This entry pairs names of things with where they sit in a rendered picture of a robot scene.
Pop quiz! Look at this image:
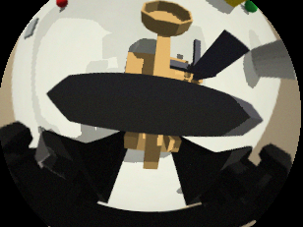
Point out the red ball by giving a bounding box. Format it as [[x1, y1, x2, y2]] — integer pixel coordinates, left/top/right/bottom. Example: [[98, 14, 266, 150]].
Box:
[[56, 0, 69, 7]]

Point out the grey open cylinder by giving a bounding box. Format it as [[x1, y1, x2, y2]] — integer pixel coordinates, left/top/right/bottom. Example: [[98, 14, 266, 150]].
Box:
[[251, 38, 298, 81]]

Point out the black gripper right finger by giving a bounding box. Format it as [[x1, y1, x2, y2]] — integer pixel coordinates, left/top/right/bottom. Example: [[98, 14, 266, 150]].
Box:
[[171, 136, 254, 207]]

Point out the green ball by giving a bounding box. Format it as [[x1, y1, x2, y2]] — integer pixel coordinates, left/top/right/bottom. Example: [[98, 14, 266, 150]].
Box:
[[244, 0, 259, 13]]

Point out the olive-yellow open cup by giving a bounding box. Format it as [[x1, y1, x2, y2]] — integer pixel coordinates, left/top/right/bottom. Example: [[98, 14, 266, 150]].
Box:
[[224, 0, 247, 7]]

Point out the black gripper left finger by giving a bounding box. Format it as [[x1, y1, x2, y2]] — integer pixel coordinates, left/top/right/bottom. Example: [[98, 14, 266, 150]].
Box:
[[43, 130, 127, 203]]

